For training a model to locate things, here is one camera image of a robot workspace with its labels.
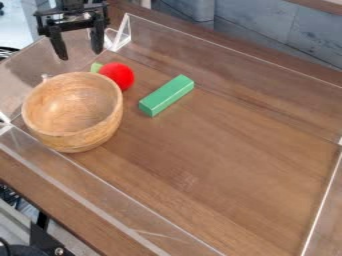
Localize green rectangular block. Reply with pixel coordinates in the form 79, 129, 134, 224
139, 74, 195, 117

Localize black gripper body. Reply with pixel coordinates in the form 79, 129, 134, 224
33, 1, 109, 36

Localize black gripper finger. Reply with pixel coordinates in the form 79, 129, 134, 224
49, 26, 68, 61
91, 19, 104, 54

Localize red plush strawberry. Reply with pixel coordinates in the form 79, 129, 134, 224
91, 62, 135, 91

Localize clear acrylic tray walls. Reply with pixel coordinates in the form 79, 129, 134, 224
0, 14, 342, 256

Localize black table clamp bracket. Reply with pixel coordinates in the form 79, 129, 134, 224
29, 213, 75, 256

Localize wooden bowl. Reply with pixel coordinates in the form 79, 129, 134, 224
21, 72, 123, 153

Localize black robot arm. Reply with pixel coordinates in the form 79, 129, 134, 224
33, 0, 111, 61

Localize black cable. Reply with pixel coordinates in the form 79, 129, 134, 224
0, 236, 15, 256

